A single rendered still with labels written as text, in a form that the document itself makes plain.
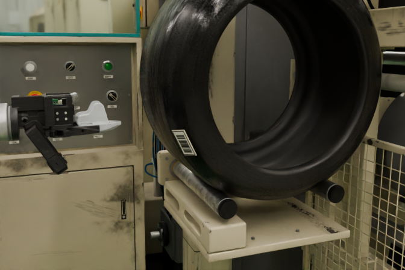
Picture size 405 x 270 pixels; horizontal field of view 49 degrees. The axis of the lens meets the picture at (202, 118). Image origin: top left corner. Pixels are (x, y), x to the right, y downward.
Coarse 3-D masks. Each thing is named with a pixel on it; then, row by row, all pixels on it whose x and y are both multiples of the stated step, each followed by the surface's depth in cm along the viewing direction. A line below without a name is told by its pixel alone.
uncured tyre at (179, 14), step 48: (192, 0) 87; (240, 0) 86; (288, 0) 119; (336, 0) 94; (144, 48) 102; (192, 48) 85; (336, 48) 119; (144, 96) 102; (192, 96) 86; (336, 96) 120; (192, 144) 89; (240, 144) 122; (288, 144) 125; (336, 144) 101; (240, 192) 96; (288, 192) 99
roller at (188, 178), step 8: (176, 168) 122; (184, 168) 118; (184, 176) 115; (192, 176) 112; (192, 184) 109; (200, 184) 106; (208, 184) 104; (200, 192) 104; (208, 192) 101; (216, 192) 99; (208, 200) 99; (216, 200) 96; (224, 200) 94; (232, 200) 94; (216, 208) 94; (224, 208) 94; (232, 208) 94; (224, 216) 94; (232, 216) 95
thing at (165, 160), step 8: (160, 152) 124; (168, 152) 124; (160, 160) 124; (168, 160) 125; (176, 160) 125; (160, 168) 124; (168, 168) 125; (160, 176) 125; (168, 176) 125; (176, 176) 126
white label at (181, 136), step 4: (172, 132) 90; (176, 132) 89; (180, 132) 88; (184, 132) 87; (176, 136) 89; (180, 136) 88; (184, 136) 87; (180, 140) 89; (184, 140) 88; (188, 140) 87; (180, 144) 90; (184, 144) 89; (188, 144) 88; (184, 148) 90; (188, 148) 89; (192, 148) 88; (184, 152) 91; (188, 152) 90; (192, 152) 89
